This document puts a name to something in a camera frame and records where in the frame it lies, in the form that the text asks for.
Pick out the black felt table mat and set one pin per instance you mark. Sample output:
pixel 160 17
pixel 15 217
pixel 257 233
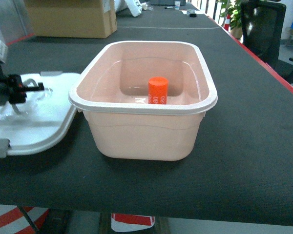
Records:
pixel 240 169

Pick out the red white striped bollard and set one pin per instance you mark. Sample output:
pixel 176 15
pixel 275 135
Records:
pixel 12 221

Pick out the black mesh office chair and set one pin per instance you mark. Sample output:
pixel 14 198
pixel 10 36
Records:
pixel 262 23

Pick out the brown cardboard box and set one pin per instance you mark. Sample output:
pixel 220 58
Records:
pixel 91 19

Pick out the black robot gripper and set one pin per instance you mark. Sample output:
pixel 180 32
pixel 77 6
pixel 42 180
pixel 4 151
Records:
pixel 12 88

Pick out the white box lid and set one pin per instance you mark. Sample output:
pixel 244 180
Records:
pixel 43 120

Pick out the green potted plant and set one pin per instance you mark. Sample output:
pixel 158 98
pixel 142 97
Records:
pixel 231 12

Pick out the orange cylindrical capacitor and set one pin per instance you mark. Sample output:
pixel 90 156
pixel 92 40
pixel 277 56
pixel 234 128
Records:
pixel 157 90

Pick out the pink plastic storage box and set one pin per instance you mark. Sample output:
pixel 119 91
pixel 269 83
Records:
pixel 112 93

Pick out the white paper cup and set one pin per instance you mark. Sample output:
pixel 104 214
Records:
pixel 177 5

